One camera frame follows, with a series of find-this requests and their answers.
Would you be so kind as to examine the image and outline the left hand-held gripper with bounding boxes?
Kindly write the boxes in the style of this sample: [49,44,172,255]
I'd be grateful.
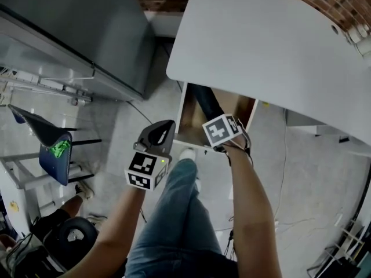
[124,120,177,191]

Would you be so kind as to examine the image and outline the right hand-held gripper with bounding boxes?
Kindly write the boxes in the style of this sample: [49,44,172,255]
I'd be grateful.
[202,114,252,152]

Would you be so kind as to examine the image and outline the black umbrella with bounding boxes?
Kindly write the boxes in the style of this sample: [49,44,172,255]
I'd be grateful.
[191,83,225,121]

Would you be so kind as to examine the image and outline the wooden drawer with white front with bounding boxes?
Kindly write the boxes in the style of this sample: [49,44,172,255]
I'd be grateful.
[173,82,259,153]

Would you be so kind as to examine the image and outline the person's left forearm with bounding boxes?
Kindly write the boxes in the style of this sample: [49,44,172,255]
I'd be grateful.
[57,184,146,278]

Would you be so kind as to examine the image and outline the person's right forearm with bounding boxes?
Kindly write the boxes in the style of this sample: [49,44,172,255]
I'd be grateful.
[228,143,283,278]

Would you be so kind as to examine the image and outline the white desk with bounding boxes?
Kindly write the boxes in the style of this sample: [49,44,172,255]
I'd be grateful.
[165,0,371,147]

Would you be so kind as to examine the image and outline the person's blue jeans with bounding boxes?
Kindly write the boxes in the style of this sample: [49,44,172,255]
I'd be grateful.
[126,158,238,278]

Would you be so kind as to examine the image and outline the green toy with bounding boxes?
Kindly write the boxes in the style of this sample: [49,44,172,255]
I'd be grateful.
[49,140,70,158]

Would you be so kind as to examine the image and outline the blue chair with black legs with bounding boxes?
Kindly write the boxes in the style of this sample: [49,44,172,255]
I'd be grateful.
[8,104,102,186]

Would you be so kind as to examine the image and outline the metal shelf rack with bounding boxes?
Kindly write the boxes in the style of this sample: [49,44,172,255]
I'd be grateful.
[0,65,93,107]

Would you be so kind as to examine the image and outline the black round stool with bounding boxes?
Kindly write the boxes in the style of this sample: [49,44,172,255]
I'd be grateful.
[57,217,99,260]

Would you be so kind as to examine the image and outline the silver refrigerator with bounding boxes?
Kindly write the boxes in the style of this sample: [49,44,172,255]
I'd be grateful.
[0,0,154,103]

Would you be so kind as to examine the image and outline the white cabinet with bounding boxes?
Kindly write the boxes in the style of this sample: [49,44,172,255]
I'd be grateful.
[0,160,32,234]

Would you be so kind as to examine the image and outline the white round jar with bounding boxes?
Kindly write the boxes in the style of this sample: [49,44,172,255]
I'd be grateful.
[355,36,371,59]

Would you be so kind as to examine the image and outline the grey wire rack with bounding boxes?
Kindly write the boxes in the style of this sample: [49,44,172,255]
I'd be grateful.
[307,218,371,278]

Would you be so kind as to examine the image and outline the grey bag with cables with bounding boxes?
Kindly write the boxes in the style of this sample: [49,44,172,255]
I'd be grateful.
[0,233,67,278]

